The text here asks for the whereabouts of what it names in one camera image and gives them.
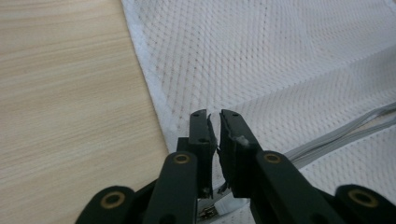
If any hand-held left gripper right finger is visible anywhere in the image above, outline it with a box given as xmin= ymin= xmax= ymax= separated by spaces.
xmin=218 ymin=108 xmax=264 ymax=199

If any white mesh laundry bag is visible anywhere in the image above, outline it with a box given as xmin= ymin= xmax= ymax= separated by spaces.
xmin=120 ymin=0 xmax=396 ymax=224

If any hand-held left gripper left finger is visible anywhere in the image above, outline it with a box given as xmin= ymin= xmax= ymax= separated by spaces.
xmin=177 ymin=108 xmax=218 ymax=200

